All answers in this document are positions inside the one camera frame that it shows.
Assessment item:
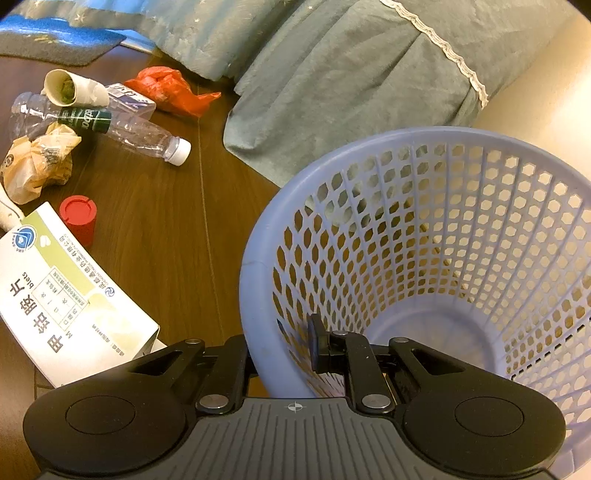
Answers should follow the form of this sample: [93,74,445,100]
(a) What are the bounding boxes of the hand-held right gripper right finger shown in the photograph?
[308,314,465,415]

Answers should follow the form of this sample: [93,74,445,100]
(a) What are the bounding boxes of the white cardboard medicine box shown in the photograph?
[0,200,168,389]

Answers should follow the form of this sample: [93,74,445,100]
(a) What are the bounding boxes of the red plastic cap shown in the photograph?
[59,195,100,248]

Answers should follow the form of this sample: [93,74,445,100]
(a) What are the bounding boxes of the clear plastic box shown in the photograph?
[104,82,158,121]

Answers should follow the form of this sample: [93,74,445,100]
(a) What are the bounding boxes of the grey and blue floor mat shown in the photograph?
[0,14,155,61]

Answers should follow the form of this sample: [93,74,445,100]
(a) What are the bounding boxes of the sheer sparkly light blue curtain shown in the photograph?
[65,0,259,83]

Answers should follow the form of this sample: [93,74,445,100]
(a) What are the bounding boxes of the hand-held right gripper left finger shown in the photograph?
[124,335,260,416]

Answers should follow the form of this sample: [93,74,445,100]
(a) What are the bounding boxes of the red plastic bag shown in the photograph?
[124,66,222,118]

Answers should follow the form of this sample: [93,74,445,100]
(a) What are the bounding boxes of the brown paper bag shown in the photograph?
[1,122,83,205]

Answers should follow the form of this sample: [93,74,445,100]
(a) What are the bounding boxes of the blue plastic mesh basket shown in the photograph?
[239,127,591,480]

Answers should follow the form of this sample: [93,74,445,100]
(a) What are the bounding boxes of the white paper cup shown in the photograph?
[42,69,110,109]

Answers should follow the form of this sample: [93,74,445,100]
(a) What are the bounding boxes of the clear plastic bottle green label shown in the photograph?
[8,91,192,165]

